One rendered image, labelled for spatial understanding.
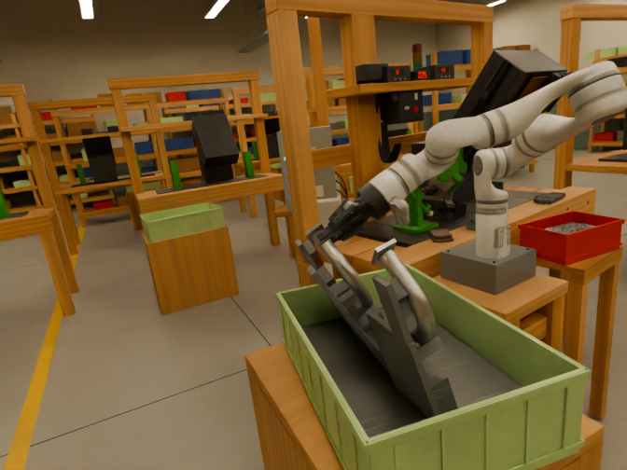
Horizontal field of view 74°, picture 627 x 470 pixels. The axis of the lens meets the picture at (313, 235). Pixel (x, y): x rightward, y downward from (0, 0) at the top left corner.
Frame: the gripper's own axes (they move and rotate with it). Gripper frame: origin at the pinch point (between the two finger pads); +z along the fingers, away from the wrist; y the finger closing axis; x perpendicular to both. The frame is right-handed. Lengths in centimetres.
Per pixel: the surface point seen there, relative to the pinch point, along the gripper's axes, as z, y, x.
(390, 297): -1.3, 13.3, 20.4
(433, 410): 4.5, -3.4, 37.1
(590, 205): -128, -152, 15
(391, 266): -4.9, 11.3, 16.1
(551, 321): -41, -65, 41
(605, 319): -74, -119, 56
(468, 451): 4.1, 0.5, 44.7
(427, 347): -1.6, 1.7, 28.8
